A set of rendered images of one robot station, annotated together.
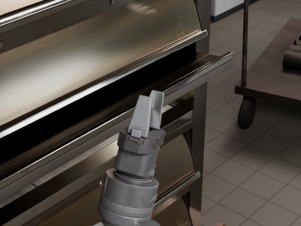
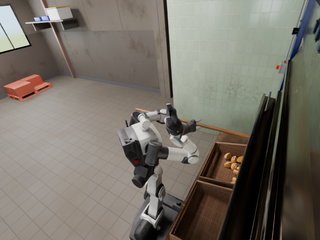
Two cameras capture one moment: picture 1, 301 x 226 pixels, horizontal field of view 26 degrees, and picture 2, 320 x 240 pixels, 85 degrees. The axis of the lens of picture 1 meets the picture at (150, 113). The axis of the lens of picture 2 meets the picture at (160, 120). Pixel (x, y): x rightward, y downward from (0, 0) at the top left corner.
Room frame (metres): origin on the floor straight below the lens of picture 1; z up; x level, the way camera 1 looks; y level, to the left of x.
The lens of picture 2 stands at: (1.63, -0.12, 2.23)
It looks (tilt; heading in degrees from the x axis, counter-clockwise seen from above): 36 degrees down; 175
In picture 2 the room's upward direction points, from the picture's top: 7 degrees counter-clockwise
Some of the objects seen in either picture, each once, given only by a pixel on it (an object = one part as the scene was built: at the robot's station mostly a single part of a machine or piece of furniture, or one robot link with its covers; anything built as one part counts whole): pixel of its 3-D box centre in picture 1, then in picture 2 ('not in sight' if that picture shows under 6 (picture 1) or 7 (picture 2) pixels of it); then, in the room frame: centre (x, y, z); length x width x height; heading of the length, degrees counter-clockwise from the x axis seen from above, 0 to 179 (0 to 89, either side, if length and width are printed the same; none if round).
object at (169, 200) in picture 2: not in sight; (155, 215); (0.63, -0.22, 0.19); 0.64 x 0.52 x 0.33; 139
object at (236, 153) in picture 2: not in sight; (229, 165); (0.56, 0.64, 0.72); 0.56 x 0.49 x 0.28; 140
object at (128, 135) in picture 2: not in sight; (141, 144); (0.58, -0.20, 1.27); 0.34 x 0.30 x 0.36; 14
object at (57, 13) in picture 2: not in sight; (59, 13); (-4.22, -1.91, 2.11); 0.51 x 0.42 x 0.29; 49
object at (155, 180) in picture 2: not in sight; (153, 178); (0.56, -0.16, 0.78); 0.18 x 0.15 x 0.47; 49
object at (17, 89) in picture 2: not in sight; (28, 86); (-4.43, -3.81, 0.20); 1.11 x 0.78 x 0.40; 139
